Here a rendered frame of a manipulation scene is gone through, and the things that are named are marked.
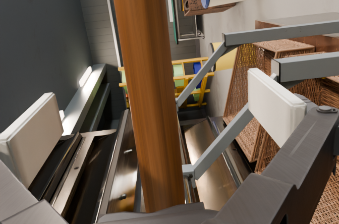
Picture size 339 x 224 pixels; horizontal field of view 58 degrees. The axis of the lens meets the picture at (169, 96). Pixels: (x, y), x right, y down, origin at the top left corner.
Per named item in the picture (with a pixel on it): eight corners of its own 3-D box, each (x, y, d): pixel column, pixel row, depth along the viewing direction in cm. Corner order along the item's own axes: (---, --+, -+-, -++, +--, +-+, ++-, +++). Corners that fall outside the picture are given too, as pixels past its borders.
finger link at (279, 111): (291, 104, 14) (307, 102, 14) (246, 68, 20) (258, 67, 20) (290, 162, 15) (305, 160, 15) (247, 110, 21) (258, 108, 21)
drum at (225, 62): (252, 62, 396) (209, 67, 395) (252, 34, 382) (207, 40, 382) (262, 70, 363) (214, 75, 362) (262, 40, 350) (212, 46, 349)
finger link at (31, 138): (24, 195, 15) (9, 197, 15) (64, 132, 21) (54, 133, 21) (7, 139, 14) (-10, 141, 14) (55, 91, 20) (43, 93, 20)
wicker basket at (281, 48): (314, 158, 131) (249, 166, 130) (267, 113, 185) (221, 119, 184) (317, 44, 117) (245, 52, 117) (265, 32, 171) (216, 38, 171)
